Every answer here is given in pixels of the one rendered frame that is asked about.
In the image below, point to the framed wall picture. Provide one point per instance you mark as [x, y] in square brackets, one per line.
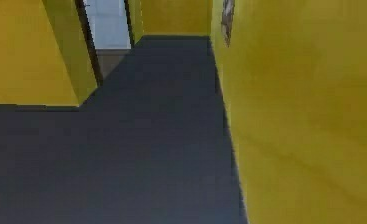
[227, 20]

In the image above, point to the white room door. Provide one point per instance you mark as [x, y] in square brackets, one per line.
[108, 23]

